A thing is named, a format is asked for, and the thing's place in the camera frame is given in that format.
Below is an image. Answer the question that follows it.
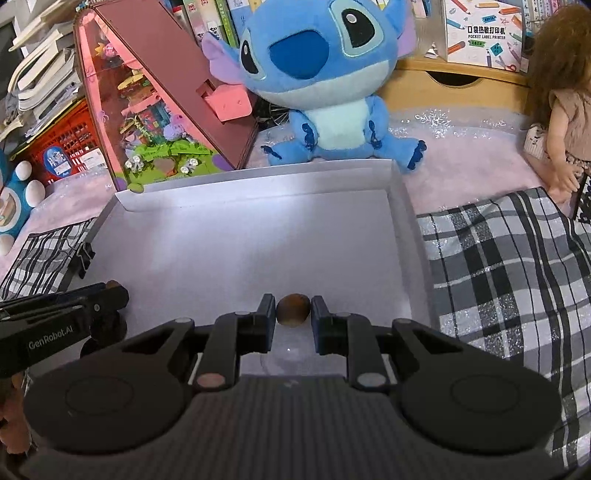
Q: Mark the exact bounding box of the black round puck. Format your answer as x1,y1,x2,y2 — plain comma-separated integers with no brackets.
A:
80,312,127,358

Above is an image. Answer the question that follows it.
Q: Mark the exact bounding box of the brown wooden knob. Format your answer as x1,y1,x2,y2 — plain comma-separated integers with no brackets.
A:
276,293,311,327

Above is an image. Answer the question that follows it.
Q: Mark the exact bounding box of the person left hand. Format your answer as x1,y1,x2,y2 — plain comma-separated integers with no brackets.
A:
1,373,31,454

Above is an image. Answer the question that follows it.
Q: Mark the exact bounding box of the black binder clip on box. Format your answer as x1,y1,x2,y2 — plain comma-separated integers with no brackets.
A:
67,240,95,279

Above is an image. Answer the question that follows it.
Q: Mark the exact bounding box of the white shallow cardboard box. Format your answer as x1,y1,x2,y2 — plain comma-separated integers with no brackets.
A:
27,158,435,377

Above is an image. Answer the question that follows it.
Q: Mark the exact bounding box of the Doraemon plush toy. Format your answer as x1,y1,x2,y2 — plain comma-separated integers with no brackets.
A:
0,152,45,256

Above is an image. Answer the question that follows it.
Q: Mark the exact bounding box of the red plastic crate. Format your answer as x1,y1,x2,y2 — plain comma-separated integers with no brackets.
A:
15,99,106,186

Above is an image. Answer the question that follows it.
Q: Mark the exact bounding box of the black white plaid cloth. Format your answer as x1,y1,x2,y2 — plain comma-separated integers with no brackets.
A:
21,188,590,479

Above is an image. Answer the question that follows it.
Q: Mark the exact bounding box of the pink triangular miniature house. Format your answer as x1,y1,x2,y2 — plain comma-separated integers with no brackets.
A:
74,1,259,193

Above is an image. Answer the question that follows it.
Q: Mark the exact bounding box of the stack of books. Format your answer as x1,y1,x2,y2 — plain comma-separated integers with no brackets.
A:
1,1,81,140

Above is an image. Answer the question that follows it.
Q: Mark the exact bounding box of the wooden drawer box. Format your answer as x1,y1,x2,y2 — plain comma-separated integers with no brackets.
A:
379,57,529,113

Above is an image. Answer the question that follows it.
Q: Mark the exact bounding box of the Stitch plush toy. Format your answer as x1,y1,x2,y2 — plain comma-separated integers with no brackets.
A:
201,0,427,172

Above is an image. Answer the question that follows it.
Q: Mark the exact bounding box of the brown haired doll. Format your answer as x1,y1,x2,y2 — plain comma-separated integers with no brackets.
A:
523,4,590,204

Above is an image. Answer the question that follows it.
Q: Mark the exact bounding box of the white pencil pattern box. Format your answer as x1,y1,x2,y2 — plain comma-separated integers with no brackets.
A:
441,0,524,73

